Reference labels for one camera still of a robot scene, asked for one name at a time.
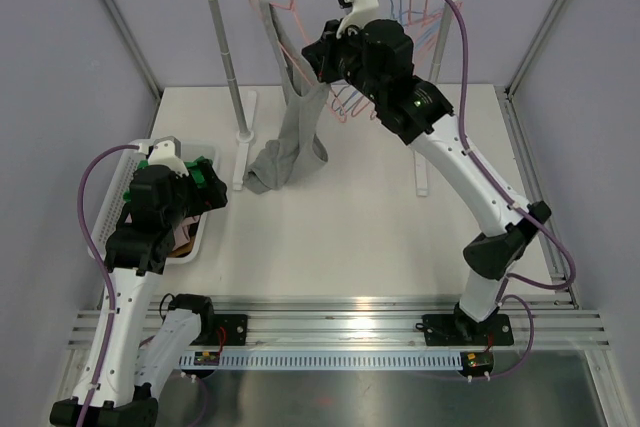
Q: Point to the pink hanger of black top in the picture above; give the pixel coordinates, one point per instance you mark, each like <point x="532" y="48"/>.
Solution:
<point x="421" y="20"/>

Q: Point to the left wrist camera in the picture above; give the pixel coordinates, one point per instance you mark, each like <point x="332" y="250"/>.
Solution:
<point x="164" y="152"/>

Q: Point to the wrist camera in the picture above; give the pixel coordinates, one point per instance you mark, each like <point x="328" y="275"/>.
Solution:
<point x="359" y="13"/>
<point x="164" y="152"/>

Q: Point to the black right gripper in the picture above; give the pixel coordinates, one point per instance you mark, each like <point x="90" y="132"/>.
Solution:
<point x="322" y="54"/>

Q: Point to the left aluminium frame post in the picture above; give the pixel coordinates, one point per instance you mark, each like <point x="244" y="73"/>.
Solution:
<point x="132" y="47"/>

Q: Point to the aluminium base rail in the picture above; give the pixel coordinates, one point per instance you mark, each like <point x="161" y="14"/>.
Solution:
<point x="303" y="320"/>

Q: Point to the pink hanger of grey top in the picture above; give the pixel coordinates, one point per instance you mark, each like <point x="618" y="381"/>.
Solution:
<point x="290" y="7"/>

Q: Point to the aluminium frame post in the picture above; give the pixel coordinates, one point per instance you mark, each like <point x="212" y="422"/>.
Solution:
<point x="541" y="36"/>
<point x="132" y="47"/>

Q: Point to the green tank top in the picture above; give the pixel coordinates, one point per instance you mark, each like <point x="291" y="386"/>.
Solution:
<point x="201" y="170"/>

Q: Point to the brown tank top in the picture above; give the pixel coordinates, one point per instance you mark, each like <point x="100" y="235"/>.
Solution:
<point x="183" y="250"/>

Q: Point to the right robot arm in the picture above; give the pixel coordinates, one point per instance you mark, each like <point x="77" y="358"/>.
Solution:
<point x="423" y="118"/>

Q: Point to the right aluminium frame post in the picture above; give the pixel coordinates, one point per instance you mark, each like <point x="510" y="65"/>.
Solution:
<point x="541" y="36"/>

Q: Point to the grey tank top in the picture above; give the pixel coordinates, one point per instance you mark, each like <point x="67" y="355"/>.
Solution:
<point x="297" y="152"/>

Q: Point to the white slotted cable duct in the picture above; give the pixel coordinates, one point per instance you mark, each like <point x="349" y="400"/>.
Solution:
<point x="253" y="360"/>

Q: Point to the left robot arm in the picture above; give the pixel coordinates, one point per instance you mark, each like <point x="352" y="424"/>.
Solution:
<point x="121" y="384"/>

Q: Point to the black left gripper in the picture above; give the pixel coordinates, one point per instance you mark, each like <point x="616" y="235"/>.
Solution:
<point x="213" y="196"/>

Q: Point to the blue hanger of mauve top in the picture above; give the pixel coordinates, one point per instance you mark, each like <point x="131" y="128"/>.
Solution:
<point x="415" y="12"/>

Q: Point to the mauve pink tank top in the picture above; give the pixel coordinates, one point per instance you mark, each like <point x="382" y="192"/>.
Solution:
<point x="185" y="231"/>

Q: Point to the white plastic basket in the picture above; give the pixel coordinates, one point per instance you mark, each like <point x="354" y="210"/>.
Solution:
<point x="113" y="202"/>

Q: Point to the blue hanger of green top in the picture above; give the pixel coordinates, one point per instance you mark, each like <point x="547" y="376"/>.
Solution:
<point x="395" y="2"/>

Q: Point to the pink hanger of brown top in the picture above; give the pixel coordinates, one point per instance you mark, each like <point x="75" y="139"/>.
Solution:
<point x="425" y="17"/>

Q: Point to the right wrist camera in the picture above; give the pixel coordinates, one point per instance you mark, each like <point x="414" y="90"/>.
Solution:
<point x="359" y="13"/>

